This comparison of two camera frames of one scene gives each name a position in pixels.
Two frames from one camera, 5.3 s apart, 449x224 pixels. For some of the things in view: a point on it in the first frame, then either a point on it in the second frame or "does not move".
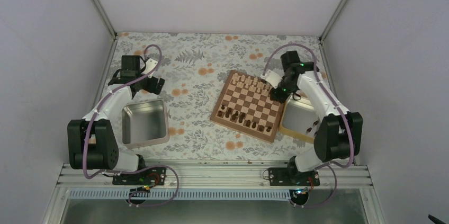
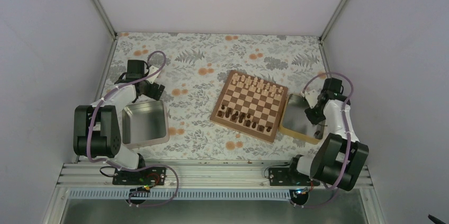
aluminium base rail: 213,182 does not move
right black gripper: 280,98 → 313,119
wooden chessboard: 245,106 does not move
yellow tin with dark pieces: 299,119 does not move
